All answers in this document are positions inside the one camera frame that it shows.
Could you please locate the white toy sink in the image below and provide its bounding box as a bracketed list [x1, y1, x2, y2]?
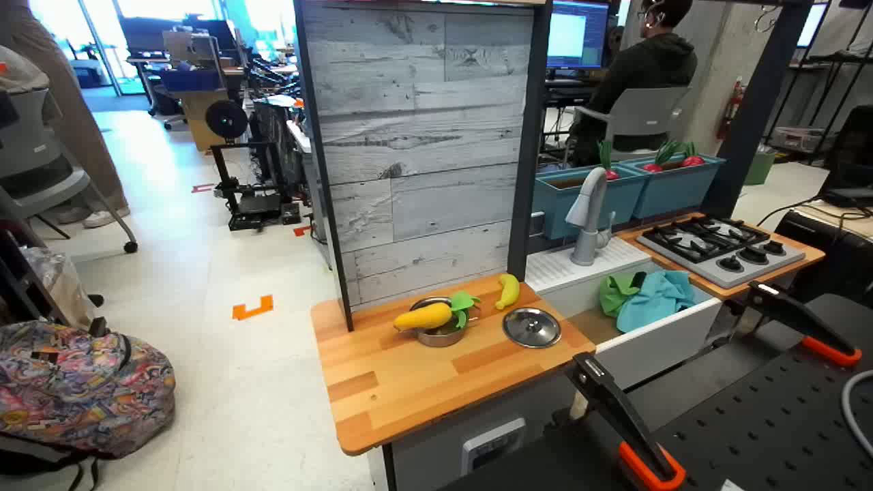
[524, 236, 727, 392]

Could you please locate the colourful patterned backpack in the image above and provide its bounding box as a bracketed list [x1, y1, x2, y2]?
[0, 315, 179, 460]

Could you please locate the yellow toy banana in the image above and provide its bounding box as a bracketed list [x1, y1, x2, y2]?
[495, 270, 524, 314]

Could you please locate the grey toy stove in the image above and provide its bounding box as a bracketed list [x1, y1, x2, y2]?
[640, 212, 809, 288]

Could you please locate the black machine frame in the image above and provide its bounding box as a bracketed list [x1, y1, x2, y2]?
[210, 93, 307, 231]

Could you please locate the computer monitor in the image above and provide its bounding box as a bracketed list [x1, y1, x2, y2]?
[547, 0, 612, 77]

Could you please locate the teal cloth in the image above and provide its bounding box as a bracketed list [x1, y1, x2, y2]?
[615, 268, 701, 336]

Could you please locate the grey wood plank panel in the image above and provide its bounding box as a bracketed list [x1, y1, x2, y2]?
[296, 0, 555, 333]

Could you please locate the white desk chair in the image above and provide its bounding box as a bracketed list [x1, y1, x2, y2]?
[573, 83, 692, 154]

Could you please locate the grey cable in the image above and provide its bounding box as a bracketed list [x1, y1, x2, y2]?
[842, 364, 873, 431]

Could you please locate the black frame post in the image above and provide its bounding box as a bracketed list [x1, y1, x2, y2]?
[707, 0, 813, 221]

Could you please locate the green cloth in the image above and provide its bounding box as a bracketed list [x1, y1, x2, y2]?
[595, 268, 649, 321]

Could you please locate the teal planter box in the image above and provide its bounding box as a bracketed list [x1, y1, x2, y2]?
[532, 161, 649, 242]
[625, 149, 728, 223]

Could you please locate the red toy radish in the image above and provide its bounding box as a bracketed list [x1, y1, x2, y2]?
[595, 138, 623, 183]
[648, 135, 707, 173]

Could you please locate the grey office chair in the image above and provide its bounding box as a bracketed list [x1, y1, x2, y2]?
[0, 44, 142, 257]

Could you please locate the wooden stove counter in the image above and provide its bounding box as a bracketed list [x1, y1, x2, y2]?
[618, 212, 829, 302]

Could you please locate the grey toy tap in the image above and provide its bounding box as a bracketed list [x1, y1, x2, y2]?
[566, 164, 621, 270]

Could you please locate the red fire extinguisher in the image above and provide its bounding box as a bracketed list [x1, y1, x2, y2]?
[722, 78, 752, 142]

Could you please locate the wooden toy kitchen counter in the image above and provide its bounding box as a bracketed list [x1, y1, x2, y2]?
[308, 270, 597, 457]

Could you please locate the seated person dark hoodie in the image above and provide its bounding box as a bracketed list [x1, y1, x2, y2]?
[570, 0, 701, 158]

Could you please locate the yellow toy corn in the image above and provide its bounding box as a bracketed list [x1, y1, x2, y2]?
[391, 288, 480, 333]

